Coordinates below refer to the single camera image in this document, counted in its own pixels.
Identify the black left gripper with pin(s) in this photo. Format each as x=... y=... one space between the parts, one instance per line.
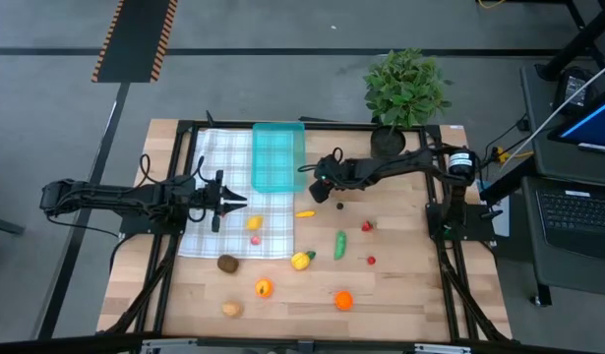
x=203 y=199

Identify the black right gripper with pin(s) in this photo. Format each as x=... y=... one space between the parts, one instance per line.
x=331 y=174

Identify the yellow toy lemon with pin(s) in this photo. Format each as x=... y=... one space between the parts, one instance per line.
x=254 y=222

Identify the small pink toy fruit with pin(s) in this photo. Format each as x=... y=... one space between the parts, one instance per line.
x=255 y=240

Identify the yellow orange toy chili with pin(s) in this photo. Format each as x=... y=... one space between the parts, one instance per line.
x=305 y=214

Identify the brown toy kiwi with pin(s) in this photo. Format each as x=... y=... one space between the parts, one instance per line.
x=227 y=264

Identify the green toy pea pod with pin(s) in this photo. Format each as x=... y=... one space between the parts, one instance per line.
x=340 y=245

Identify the yellow toy pineapple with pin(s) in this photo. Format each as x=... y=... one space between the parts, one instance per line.
x=300 y=260

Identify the orange toy persimmon with leaf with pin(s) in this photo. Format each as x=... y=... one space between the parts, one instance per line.
x=263 y=287

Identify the tan toy potato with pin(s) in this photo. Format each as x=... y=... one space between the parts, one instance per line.
x=232 y=309

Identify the small red toy cherry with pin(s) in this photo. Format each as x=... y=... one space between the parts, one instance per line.
x=371 y=260

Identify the orange toy mandarin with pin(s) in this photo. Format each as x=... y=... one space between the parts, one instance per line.
x=344 y=300

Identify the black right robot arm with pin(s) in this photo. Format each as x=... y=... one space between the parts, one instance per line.
x=405 y=164

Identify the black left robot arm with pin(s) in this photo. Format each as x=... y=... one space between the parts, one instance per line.
x=95 y=194

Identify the teal plastic tupperware container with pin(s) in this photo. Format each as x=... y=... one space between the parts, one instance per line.
x=277 y=167

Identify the white grey checkered cloth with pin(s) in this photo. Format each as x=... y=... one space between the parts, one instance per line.
x=218 y=241

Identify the green plant in black pot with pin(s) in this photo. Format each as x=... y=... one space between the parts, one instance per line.
x=405 y=88

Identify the black orange striped floor mat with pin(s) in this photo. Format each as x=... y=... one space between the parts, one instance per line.
x=135 y=39

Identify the grey furniture leg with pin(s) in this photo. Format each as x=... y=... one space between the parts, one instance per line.
x=2 y=225

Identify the black laptop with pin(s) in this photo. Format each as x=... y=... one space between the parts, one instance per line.
x=577 y=216

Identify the black power adapter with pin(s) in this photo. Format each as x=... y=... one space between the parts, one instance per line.
x=575 y=91

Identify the monitor with blue screen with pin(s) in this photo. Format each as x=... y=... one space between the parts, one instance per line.
x=594 y=125

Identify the black stand beam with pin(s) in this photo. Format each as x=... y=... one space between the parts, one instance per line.
x=577 y=41

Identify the black aluminium table frame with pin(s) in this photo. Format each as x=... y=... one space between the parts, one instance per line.
x=346 y=125

